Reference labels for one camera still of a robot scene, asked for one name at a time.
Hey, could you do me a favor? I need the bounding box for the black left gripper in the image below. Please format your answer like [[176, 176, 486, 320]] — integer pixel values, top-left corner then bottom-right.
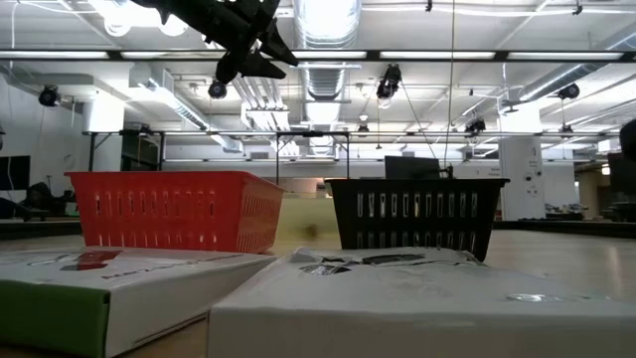
[[131, 0, 300, 86]]

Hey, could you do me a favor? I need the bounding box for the black plastic basket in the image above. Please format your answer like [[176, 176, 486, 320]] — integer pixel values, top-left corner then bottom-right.
[[325, 177, 512, 264]]

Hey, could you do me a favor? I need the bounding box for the white box with green side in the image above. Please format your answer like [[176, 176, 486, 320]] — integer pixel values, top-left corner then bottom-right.
[[0, 247, 278, 358]]

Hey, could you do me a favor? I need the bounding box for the plain white cardboard box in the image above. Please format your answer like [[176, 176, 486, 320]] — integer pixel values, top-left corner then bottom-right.
[[207, 247, 636, 358]]

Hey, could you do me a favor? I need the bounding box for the black shelf rack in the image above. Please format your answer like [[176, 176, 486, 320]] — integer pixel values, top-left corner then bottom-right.
[[87, 129, 166, 173]]

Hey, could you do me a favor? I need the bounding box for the red plastic basket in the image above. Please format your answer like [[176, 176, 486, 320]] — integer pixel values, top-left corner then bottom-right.
[[64, 171, 285, 255]]

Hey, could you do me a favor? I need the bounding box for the person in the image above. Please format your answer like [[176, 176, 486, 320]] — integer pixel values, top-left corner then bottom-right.
[[22, 181, 67, 219]]

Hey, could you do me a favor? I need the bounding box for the silver ventilation duct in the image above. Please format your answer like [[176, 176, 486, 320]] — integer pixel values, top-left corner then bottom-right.
[[292, 0, 363, 155]]

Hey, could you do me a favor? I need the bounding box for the black metal stand frame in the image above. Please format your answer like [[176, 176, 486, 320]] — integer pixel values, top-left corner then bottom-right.
[[274, 130, 351, 187]]

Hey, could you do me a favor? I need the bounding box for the black aluminium table frame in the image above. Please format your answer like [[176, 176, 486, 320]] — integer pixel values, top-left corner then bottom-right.
[[0, 217, 636, 241]]

